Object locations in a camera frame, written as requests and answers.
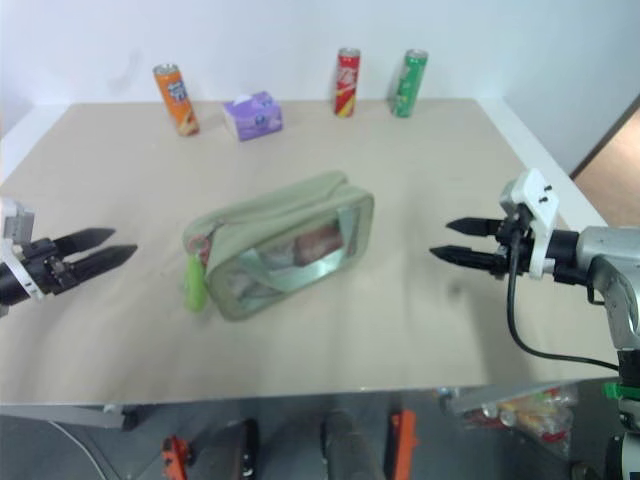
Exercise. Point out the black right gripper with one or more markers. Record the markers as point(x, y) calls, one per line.
point(502, 235)

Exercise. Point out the red soda can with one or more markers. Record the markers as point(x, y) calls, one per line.
point(346, 82)

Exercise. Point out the orange clamp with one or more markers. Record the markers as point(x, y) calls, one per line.
point(175, 457)
point(404, 445)

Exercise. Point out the green transparent zipper pouch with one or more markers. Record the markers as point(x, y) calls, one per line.
point(280, 215)

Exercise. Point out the orange soda can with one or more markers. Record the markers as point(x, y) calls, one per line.
point(177, 100)

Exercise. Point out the green soda can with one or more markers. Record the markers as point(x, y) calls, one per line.
point(409, 85)

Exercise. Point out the purple tissue pack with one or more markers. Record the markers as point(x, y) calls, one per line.
point(257, 117)

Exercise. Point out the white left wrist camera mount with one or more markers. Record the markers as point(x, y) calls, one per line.
point(15, 220)

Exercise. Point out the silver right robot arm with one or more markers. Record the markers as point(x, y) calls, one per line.
point(605, 260)

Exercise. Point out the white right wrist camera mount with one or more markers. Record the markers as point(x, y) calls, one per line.
point(537, 205)

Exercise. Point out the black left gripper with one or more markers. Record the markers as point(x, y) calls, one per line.
point(47, 267)

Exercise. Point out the clear bag of snacks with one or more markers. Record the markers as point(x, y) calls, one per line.
point(525, 417)

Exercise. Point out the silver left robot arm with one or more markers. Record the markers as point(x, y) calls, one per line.
point(7, 287)

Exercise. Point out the brown wooden door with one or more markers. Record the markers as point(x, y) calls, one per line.
point(610, 155)

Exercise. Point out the green zipper tag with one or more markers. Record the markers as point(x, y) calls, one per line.
point(195, 285)

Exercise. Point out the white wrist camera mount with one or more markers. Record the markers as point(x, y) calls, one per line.
point(537, 205)
point(15, 220)

